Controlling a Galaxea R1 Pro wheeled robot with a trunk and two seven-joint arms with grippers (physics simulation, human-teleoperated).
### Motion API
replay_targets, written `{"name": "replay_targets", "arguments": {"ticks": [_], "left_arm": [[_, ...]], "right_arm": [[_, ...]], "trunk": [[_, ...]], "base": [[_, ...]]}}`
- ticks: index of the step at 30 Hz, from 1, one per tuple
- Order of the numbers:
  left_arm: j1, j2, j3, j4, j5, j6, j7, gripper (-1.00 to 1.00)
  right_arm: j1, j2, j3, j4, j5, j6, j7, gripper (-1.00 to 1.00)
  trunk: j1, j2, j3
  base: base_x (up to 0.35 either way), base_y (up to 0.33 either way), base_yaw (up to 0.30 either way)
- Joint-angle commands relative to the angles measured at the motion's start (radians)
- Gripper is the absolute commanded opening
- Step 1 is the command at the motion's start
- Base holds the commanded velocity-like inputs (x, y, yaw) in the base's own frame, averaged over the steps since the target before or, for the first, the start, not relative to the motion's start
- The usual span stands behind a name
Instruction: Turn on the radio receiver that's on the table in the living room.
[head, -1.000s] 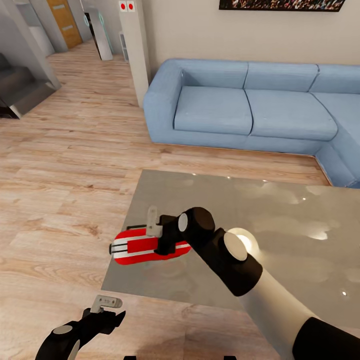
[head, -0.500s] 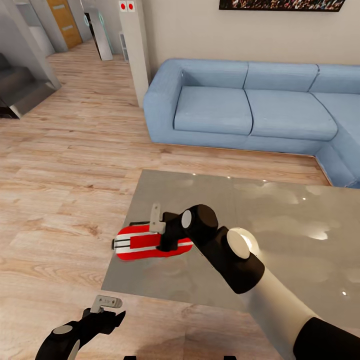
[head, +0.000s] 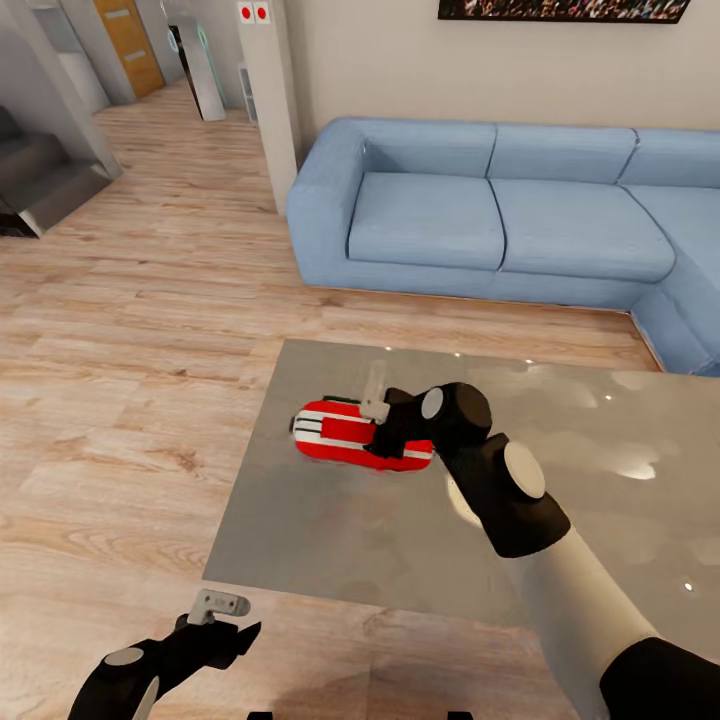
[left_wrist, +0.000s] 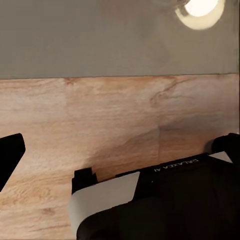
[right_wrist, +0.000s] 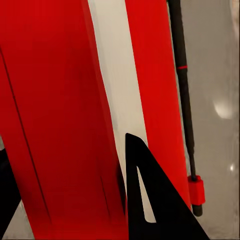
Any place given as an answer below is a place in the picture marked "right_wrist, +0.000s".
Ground radio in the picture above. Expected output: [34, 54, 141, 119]
[0, 0, 205, 240]

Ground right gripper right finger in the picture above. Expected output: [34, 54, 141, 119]
[125, 133, 210, 240]

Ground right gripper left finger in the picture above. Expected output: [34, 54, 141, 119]
[0, 149, 22, 240]

